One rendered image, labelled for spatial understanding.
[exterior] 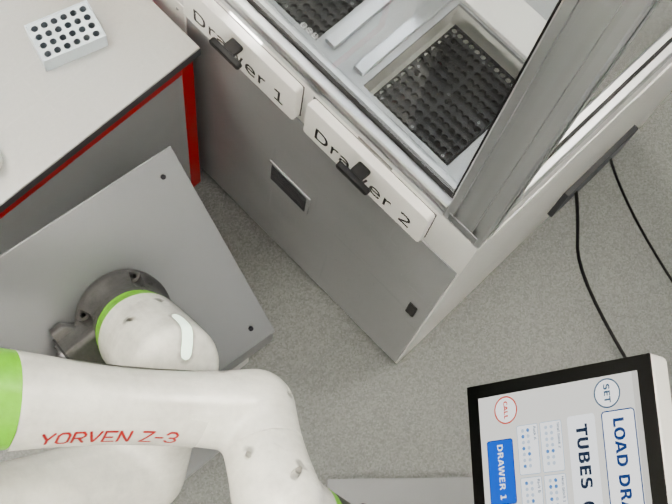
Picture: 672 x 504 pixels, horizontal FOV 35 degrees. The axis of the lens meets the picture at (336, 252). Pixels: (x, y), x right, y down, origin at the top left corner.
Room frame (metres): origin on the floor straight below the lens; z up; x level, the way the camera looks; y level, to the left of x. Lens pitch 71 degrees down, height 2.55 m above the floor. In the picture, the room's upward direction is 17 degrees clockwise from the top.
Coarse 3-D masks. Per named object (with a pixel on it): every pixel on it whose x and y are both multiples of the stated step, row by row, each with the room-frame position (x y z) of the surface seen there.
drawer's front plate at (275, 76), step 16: (192, 0) 0.95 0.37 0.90; (208, 0) 0.94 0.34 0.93; (192, 16) 0.95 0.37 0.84; (208, 16) 0.93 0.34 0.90; (224, 16) 0.92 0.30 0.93; (208, 32) 0.93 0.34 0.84; (224, 32) 0.91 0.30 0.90; (240, 32) 0.90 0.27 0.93; (256, 48) 0.88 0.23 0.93; (256, 64) 0.87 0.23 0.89; (272, 64) 0.86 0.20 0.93; (256, 80) 0.86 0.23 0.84; (272, 80) 0.85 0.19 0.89; (288, 80) 0.84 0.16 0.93; (272, 96) 0.84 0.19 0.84; (288, 96) 0.83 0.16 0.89; (288, 112) 0.82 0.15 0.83
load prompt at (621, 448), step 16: (608, 416) 0.38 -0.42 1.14; (624, 416) 0.38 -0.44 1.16; (608, 432) 0.36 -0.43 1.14; (624, 432) 0.36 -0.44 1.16; (608, 448) 0.34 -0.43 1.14; (624, 448) 0.34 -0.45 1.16; (608, 464) 0.32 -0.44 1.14; (624, 464) 0.32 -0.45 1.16; (640, 464) 0.32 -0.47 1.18; (608, 480) 0.29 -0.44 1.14; (624, 480) 0.30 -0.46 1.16; (640, 480) 0.30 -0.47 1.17; (624, 496) 0.28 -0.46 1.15; (640, 496) 0.28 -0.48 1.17
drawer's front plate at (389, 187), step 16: (320, 112) 0.80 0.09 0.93; (304, 128) 0.80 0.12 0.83; (320, 128) 0.79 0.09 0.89; (336, 128) 0.78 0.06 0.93; (320, 144) 0.78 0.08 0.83; (336, 144) 0.77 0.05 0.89; (352, 144) 0.76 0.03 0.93; (336, 160) 0.76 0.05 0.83; (352, 160) 0.75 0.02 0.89; (368, 160) 0.74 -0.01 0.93; (368, 176) 0.73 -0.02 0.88; (384, 176) 0.72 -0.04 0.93; (384, 192) 0.71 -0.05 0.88; (400, 192) 0.70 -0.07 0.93; (384, 208) 0.70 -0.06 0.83; (400, 208) 0.69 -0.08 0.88; (416, 208) 0.68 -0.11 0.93; (400, 224) 0.68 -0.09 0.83; (416, 224) 0.67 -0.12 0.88; (416, 240) 0.67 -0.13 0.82
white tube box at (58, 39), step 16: (48, 16) 0.89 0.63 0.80; (64, 16) 0.90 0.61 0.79; (80, 16) 0.91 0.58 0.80; (32, 32) 0.85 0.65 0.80; (48, 32) 0.86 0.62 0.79; (64, 32) 0.86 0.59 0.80; (80, 32) 0.87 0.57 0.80; (96, 32) 0.89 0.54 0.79; (48, 48) 0.82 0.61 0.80; (64, 48) 0.83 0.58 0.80; (80, 48) 0.85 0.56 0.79; (96, 48) 0.87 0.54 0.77; (48, 64) 0.80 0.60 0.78
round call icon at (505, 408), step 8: (496, 400) 0.39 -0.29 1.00; (504, 400) 0.39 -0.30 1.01; (512, 400) 0.39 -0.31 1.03; (496, 408) 0.38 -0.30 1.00; (504, 408) 0.38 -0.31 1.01; (512, 408) 0.38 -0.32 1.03; (496, 416) 0.37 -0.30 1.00; (504, 416) 0.37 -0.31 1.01; (512, 416) 0.37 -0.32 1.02; (496, 424) 0.35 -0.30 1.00; (504, 424) 0.36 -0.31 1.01
